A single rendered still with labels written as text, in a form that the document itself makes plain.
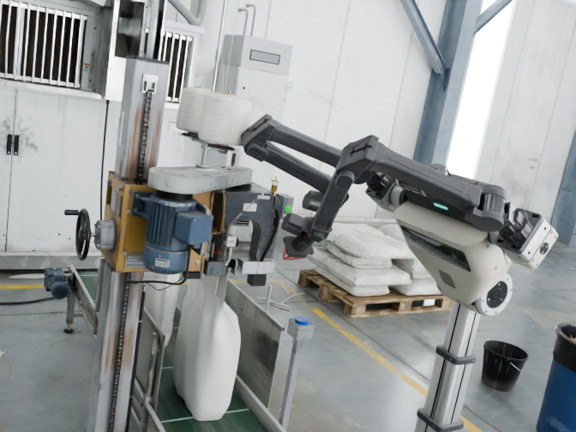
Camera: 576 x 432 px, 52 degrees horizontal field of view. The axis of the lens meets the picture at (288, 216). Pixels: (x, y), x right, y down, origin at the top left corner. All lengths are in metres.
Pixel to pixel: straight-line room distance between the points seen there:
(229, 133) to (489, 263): 0.90
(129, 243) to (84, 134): 2.75
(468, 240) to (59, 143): 3.56
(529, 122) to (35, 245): 7.15
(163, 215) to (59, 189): 2.96
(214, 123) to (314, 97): 5.15
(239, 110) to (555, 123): 8.44
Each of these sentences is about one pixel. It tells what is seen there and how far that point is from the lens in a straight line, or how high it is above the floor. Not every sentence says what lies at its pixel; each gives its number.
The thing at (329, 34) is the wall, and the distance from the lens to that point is 7.12.
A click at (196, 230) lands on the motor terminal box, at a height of 1.26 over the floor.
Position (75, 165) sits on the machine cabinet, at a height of 0.90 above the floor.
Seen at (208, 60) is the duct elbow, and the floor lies 1.86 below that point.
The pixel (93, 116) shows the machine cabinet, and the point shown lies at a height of 1.29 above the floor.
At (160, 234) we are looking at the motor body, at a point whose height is 1.22.
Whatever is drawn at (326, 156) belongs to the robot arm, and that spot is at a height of 1.54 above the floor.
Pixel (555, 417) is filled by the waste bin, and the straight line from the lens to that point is 3.90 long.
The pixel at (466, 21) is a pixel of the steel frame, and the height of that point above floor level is 2.88.
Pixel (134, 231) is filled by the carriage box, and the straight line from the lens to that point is 2.13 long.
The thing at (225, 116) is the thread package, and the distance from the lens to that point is 1.94.
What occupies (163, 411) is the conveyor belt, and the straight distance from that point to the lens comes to 2.61.
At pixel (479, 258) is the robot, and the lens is 1.83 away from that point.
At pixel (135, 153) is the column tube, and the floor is 1.44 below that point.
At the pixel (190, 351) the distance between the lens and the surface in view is 2.52.
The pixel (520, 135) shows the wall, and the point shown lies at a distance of 9.53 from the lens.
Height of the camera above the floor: 1.74
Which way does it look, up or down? 12 degrees down
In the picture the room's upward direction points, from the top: 10 degrees clockwise
